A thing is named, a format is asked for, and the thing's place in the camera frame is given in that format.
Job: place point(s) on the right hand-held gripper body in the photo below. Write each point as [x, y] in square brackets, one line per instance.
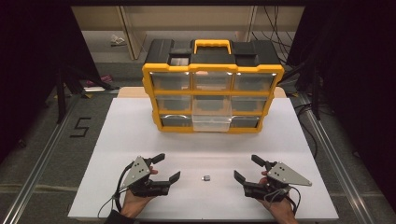
[281, 174]

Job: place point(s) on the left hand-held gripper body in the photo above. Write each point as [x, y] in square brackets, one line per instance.
[139, 169]

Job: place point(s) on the small silver metal part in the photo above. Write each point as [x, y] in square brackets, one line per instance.
[205, 178]

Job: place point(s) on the clear plastic drawer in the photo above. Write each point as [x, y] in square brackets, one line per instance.
[211, 123]

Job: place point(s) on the yellow and black organizer cabinet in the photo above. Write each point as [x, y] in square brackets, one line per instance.
[214, 59]

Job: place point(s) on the person's left hand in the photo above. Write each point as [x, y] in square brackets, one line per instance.
[134, 203]

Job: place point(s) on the person's right hand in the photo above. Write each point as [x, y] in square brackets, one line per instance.
[280, 211]

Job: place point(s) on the set of closed clear drawers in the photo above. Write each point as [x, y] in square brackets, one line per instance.
[171, 81]

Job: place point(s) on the white flat paper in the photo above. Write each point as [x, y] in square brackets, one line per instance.
[94, 89]

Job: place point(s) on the pink item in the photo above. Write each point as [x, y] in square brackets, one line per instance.
[102, 79]

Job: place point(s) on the black metal stand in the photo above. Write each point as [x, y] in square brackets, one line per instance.
[60, 96]

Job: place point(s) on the black curtain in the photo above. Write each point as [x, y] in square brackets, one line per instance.
[28, 62]
[358, 77]

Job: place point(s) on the crumpled white item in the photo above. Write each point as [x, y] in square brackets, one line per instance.
[117, 40]

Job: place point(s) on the beige wooden shelf unit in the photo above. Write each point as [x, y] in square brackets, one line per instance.
[134, 28]

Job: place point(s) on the metal floor rail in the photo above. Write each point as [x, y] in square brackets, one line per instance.
[40, 161]
[339, 161]

